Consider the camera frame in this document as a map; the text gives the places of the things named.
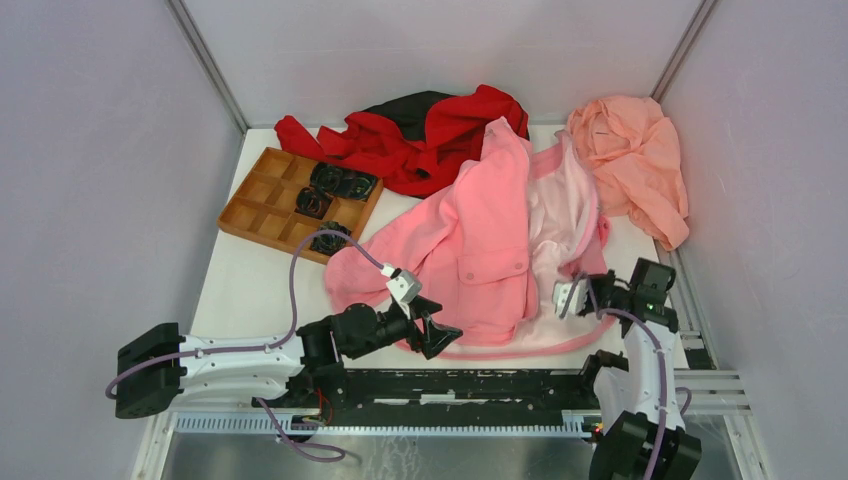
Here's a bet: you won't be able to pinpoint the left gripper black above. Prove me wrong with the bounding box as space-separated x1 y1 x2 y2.
348 294 462 360

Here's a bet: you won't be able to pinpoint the pink jacket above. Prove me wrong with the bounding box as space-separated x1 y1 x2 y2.
324 119 612 361

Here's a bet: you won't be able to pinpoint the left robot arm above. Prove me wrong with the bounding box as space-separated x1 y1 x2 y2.
105 296 463 419

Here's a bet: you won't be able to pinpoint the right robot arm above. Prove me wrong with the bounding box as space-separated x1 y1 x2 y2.
577 258 702 479

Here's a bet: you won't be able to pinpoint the red and black jacket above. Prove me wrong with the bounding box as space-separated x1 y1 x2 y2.
274 85 529 198

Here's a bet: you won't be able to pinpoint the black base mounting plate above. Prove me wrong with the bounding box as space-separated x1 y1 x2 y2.
267 369 599 427

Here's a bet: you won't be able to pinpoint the peach orange garment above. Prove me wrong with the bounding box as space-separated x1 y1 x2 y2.
566 95 690 251

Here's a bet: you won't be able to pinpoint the rolled tie green leaves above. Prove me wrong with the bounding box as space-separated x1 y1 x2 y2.
310 221 351 257

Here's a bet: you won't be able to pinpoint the rolled tie yellow pattern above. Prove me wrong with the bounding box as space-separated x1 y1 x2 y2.
310 162 378 201

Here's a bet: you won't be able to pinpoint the rolled tie orange pattern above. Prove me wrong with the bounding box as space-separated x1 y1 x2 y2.
295 186 333 220

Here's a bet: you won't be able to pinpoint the wooden compartment tray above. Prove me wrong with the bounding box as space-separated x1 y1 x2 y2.
217 147 383 264

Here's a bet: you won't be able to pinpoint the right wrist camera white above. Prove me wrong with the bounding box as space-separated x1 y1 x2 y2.
552 280 586 319

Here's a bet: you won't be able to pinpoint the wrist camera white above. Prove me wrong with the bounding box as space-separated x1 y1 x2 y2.
381 262 422 305
552 280 586 319

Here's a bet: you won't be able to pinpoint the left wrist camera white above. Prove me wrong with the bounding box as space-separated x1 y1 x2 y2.
381 262 422 305

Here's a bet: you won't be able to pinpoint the aluminium rail frame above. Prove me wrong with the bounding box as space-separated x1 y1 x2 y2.
129 317 773 480

